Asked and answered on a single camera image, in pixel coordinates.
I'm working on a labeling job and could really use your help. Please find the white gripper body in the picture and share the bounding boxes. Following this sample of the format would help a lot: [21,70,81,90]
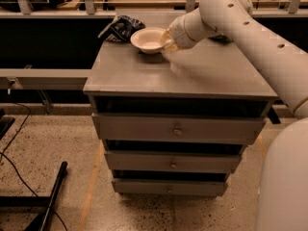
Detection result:
[169,14,196,49]

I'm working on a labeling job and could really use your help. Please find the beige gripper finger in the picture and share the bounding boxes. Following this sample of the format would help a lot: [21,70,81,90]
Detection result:
[161,38,179,51]
[161,30,171,41]

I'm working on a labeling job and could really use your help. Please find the white paper bowl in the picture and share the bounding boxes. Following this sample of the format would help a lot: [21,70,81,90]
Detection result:
[130,27,165,54]

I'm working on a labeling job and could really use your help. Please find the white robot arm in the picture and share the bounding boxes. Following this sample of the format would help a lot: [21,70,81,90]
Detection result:
[163,0,308,231]

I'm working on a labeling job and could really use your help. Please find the green chip bag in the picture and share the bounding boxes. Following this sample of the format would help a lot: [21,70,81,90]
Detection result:
[218,35,233,42]

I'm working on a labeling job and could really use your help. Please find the blue chip bag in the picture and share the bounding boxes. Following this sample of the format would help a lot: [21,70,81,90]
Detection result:
[98,15,145,42]

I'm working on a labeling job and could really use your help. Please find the grey drawer cabinet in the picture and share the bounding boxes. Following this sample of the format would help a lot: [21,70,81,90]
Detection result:
[84,39,277,184]

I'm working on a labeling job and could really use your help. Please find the top grey drawer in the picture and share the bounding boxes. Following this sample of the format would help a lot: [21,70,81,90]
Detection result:
[92,114,265,144]

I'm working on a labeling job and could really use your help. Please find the grey drawer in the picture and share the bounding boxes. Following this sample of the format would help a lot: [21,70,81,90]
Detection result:
[92,114,265,144]
[105,151,242,173]
[112,179,227,197]

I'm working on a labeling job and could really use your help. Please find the middle grey drawer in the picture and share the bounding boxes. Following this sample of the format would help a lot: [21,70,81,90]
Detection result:
[105,151,242,173]

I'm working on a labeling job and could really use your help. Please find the bottom grey drawer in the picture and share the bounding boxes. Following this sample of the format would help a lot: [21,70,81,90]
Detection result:
[112,179,227,197]

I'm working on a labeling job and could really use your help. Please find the black stand leg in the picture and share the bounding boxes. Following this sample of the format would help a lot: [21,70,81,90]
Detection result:
[0,162,67,231]

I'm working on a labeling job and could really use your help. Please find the grey metal rail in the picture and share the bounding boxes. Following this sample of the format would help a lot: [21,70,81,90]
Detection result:
[0,68,90,90]

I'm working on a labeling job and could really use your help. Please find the black floor cable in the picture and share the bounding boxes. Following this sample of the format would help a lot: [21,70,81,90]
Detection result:
[0,102,68,231]

